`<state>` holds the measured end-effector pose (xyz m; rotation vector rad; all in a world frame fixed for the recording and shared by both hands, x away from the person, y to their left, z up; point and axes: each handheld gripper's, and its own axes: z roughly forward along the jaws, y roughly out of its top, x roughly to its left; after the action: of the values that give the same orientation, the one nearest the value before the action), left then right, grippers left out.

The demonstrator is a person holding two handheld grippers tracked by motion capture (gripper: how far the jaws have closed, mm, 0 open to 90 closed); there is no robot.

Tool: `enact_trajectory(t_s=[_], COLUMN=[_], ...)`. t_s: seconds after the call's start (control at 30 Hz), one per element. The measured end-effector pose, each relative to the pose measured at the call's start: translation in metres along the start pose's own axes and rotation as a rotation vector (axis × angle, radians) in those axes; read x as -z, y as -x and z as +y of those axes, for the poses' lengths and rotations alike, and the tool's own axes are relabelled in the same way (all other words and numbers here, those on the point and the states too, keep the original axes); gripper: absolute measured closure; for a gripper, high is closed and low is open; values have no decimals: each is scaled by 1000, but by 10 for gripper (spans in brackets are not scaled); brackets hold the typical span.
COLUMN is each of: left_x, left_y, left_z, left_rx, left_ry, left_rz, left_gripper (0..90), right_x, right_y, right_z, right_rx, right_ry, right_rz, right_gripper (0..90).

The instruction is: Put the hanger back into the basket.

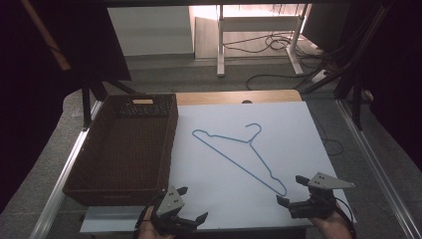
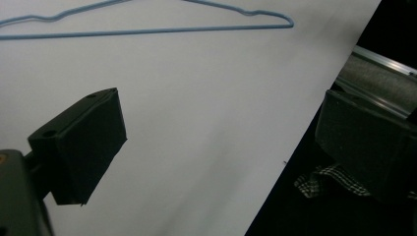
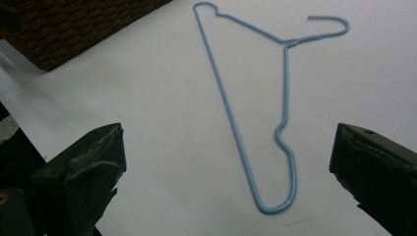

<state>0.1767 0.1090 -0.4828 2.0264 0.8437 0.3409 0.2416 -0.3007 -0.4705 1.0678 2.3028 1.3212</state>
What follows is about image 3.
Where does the blue wire clothes hanger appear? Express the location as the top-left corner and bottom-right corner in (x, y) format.
(192, 1), (351, 215)

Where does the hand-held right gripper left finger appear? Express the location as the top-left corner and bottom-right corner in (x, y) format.
(30, 122), (128, 236)

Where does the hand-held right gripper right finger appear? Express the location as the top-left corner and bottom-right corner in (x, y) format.
(328, 123), (417, 236)

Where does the dark brown woven basket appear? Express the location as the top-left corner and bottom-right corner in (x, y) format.
(0, 0), (173, 73)

